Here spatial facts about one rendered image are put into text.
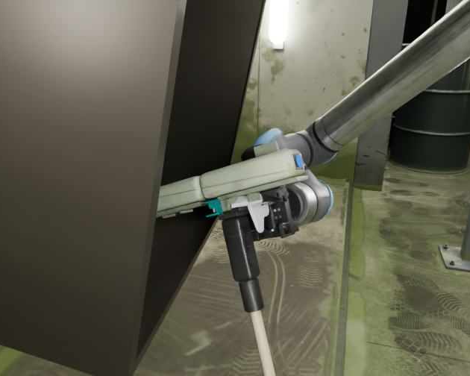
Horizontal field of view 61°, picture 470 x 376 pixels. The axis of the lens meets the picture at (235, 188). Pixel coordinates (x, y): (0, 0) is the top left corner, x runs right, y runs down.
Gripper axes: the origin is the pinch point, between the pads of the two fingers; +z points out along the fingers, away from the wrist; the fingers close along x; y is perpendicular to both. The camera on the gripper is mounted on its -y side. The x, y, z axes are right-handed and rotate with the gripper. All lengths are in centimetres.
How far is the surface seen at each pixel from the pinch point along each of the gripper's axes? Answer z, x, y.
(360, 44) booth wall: -189, 9, -82
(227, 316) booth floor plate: -63, 49, 35
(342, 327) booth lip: -78, 16, 44
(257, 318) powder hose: -0.9, -0.8, 17.3
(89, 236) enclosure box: 17.1, 9.5, 1.2
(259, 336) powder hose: -0.8, -0.6, 19.8
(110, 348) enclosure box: 12.4, 15.4, 16.6
